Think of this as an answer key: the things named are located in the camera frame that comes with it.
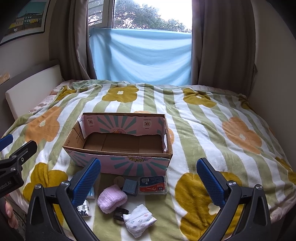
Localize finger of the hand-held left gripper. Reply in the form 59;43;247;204
0;140;38;173
0;135;14;152

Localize white padded headboard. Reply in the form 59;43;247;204
5;64;64;120

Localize pink floral bed sheet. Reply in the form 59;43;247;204
29;88;61;114

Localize striped floral fleece blanket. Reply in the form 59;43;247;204
5;79;296;241

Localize framed wall poster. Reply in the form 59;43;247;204
0;0;51;45

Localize white framed window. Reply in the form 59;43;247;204
88;0;192;33

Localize black and white tissue packet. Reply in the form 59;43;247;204
77;199;92;218

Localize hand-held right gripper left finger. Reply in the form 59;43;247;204
25;158;102;241

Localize person's left hand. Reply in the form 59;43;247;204
5;199;19;230

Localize black binder clip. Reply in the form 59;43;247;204
113;207;129;220

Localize white floral socks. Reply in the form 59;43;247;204
123;204;157;238

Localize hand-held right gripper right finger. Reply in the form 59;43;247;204
196;158;272;241

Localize pink towel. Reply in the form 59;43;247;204
97;184;128;214

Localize light blue window cloth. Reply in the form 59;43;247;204
89;27;193;86

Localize pink printed cardboard box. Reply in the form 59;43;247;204
62;112;173;175

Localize brown curtain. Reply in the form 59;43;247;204
48;0;97;80
191;0;257;91

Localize clear plastic floss pick case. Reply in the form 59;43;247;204
138;176;168;195

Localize small dark blue box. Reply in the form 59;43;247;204
122;178;139;196

